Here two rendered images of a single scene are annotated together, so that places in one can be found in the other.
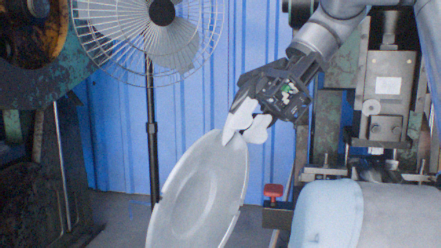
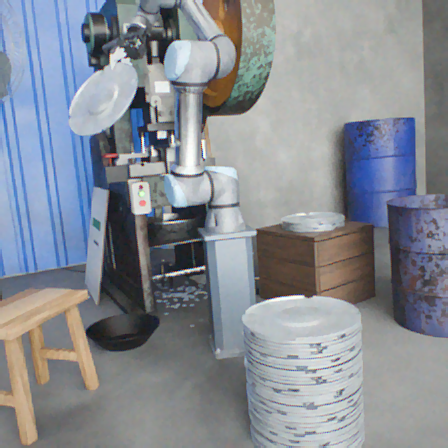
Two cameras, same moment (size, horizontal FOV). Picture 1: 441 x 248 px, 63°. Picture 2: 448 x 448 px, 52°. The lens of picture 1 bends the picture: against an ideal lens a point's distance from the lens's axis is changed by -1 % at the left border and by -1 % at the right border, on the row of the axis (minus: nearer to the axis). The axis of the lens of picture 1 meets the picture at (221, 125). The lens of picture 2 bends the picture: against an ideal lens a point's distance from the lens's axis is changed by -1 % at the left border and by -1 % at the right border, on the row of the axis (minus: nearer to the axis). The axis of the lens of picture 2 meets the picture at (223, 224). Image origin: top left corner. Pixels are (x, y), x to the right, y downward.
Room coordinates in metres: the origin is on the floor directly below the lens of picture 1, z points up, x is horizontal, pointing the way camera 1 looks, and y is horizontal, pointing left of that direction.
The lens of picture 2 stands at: (-0.91, 0.73, 0.74)
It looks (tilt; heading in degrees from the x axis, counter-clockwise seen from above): 9 degrees down; 322
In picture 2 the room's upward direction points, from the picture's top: 5 degrees counter-clockwise
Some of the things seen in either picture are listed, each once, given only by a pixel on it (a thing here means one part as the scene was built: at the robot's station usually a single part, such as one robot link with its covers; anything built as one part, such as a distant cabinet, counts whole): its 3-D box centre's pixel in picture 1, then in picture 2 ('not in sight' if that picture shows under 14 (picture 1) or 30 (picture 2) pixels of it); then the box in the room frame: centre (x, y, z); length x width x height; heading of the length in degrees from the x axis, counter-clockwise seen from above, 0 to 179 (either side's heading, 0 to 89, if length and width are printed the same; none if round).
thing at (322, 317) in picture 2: not in sight; (300, 315); (-0.14, -0.08, 0.32); 0.29 x 0.29 x 0.01
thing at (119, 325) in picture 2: not in sight; (124, 334); (0.78, -0.02, 0.04); 0.30 x 0.30 x 0.07
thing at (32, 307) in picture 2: not in sight; (29, 358); (0.52, 0.41, 0.16); 0.34 x 0.24 x 0.34; 122
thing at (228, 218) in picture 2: not in sight; (224, 216); (0.41, -0.30, 0.50); 0.15 x 0.15 x 0.10
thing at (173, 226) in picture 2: not in sight; (170, 227); (1.18, -0.53, 0.36); 0.34 x 0.34 x 0.10
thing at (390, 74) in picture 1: (384, 91); (159, 93); (1.14, -0.52, 1.04); 0.17 x 0.15 x 0.30; 168
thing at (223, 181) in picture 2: not in sight; (220, 184); (0.41, -0.29, 0.62); 0.13 x 0.12 x 0.14; 80
